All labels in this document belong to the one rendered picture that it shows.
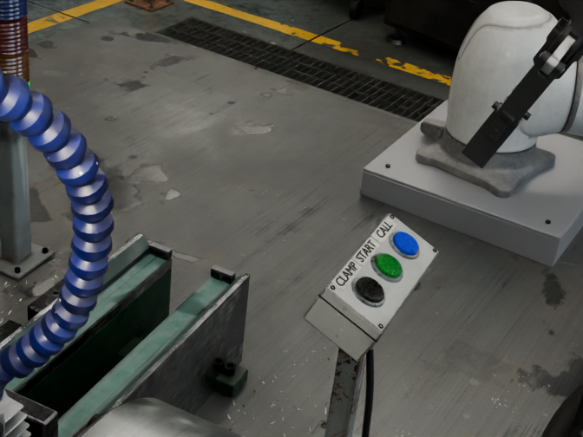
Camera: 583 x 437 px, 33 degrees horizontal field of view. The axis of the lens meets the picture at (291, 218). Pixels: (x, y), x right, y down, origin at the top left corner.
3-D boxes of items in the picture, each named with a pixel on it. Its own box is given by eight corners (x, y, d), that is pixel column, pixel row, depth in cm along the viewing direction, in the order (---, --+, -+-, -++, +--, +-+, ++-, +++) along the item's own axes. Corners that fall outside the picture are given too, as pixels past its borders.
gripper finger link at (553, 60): (596, 27, 96) (586, 41, 91) (562, 67, 99) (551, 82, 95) (576, 12, 96) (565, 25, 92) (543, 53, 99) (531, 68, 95)
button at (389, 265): (388, 290, 99) (396, 279, 98) (364, 271, 99) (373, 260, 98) (398, 276, 101) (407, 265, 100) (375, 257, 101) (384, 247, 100)
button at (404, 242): (405, 267, 103) (414, 256, 102) (383, 249, 103) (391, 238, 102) (415, 254, 105) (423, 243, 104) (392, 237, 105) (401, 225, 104)
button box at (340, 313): (357, 364, 95) (385, 332, 92) (300, 318, 96) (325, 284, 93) (416, 280, 109) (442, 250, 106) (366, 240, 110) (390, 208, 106)
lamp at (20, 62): (9, 94, 122) (7, 60, 120) (-30, 81, 124) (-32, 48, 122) (39, 78, 127) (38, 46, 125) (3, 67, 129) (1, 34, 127)
